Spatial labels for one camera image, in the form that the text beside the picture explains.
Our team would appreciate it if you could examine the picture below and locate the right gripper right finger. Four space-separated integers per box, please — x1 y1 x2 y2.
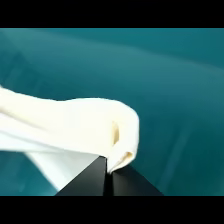
111 164 165 197

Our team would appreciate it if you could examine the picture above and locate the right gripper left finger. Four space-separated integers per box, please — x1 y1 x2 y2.
55 155 108 197

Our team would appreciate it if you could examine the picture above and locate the cream T-shirt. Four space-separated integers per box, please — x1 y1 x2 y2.
0 84 141 194

